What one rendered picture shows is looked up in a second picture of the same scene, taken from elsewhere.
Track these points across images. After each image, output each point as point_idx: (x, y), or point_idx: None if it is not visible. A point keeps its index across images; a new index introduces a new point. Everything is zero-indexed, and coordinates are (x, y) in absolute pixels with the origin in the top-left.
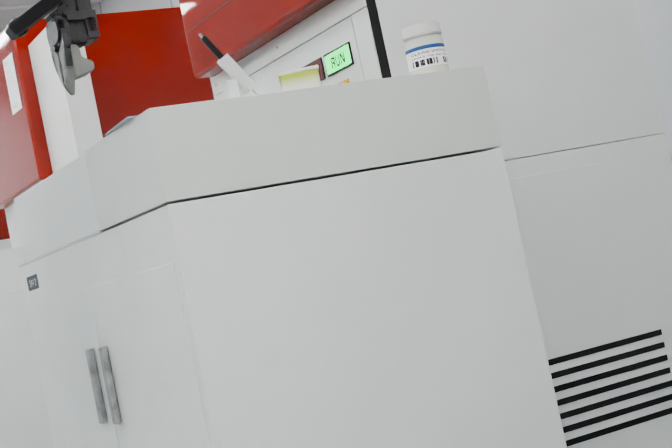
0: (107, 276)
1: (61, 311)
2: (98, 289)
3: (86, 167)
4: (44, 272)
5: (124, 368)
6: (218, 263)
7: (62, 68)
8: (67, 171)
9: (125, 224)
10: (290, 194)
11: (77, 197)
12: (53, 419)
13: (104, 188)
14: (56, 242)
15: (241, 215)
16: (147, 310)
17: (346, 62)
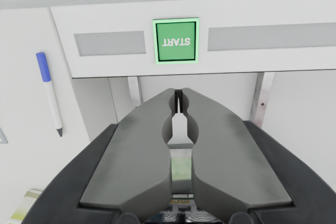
0: None
1: None
2: None
3: (63, 3)
4: None
5: None
6: None
7: (160, 122)
8: (151, 0)
9: (16, 0)
10: None
11: None
12: None
13: (30, 2)
14: None
15: None
16: None
17: None
